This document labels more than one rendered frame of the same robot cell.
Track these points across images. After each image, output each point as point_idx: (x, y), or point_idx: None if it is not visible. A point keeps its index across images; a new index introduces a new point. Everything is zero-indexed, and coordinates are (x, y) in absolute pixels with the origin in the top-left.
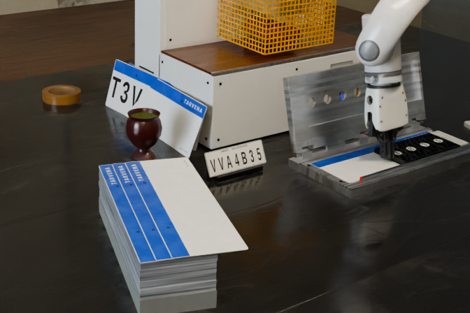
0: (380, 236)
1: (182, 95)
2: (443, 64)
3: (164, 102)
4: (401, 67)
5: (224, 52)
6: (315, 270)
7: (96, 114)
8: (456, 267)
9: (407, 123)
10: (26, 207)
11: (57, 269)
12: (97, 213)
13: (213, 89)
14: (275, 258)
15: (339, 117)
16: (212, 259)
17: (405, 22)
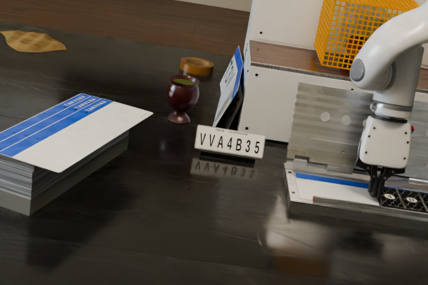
0: (256, 242)
1: (238, 80)
2: None
3: (232, 85)
4: (406, 104)
5: (300, 56)
6: (149, 234)
7: (200, 86)
8: None
9: (404, 167)
10: (36, 112)
11: None
12: None
13: (248, 77)
14: (137, 213)
15: (356, 143)
16: (29, 168)
17: (395, 48)
